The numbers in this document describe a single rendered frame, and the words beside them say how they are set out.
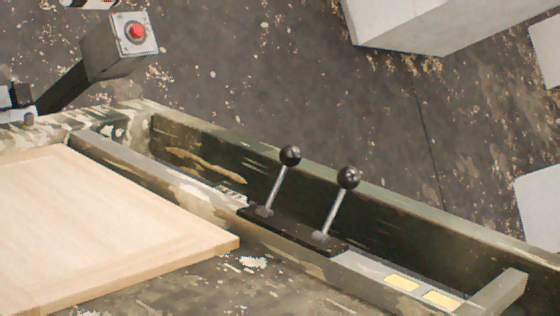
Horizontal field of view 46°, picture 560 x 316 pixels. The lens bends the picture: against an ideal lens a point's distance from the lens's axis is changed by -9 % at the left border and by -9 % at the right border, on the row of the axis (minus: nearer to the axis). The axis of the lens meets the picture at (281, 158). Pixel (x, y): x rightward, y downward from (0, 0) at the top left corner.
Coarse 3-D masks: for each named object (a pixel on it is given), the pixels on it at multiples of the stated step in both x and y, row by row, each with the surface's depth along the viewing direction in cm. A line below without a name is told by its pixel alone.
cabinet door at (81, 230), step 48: (0, 192) 121; (48, 192) 124; (96, 192) 127; (144, 192) 128; (0, 240) 104; (48, 240) 106; (96, 240) 108; (144, 240) 111; (192, 240) 112; (0, 288) 90; (48, 288) 92; (96, 288) 94
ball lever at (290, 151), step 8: (288, 144) 117; (280, 152) 117; (288, 152) 116; (296, 152) 116; (280, 160) 117; (288, 160) 116; (296, 160) 116; (280, 176) 117; (272, 192) 117; (272, 200) 117; (256, 208) 117; (264, 208) 116; (264, 216) 115
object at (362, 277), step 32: (96, 160) 144; (128, 160) 137; (160, 192) 131; (192, 192) 125; (224, 224) 120; (256, 224) 115; (288, 256) 111; (320, 256) 107; (352, 256) 107; (352, 288) 104; (384, 288) 100; (416, 288) 99
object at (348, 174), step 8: (344, 168) 109; (352, 168) 109; (336, 176) 110; (344, 176) 109; (352, 176) 109; (360, 176) 110; (344, 184) 109; (352, 184) 109; (344, 192) 110; (336, 200) 110; (336, 208) 110; (328, 216) 110; (328, 224) 109; (312, 232) 110; (320, 232) 109; (320, 240) 108; (328, 240) 109
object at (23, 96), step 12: (12, 84) 162; (24, 84) 160; (0, 96) 155; (12, 96) 160; (24, 96) 160; (0, 108) 155; (12, 108) 161; (24, 108) 161; (0, 120) 156; (12, 120) 158
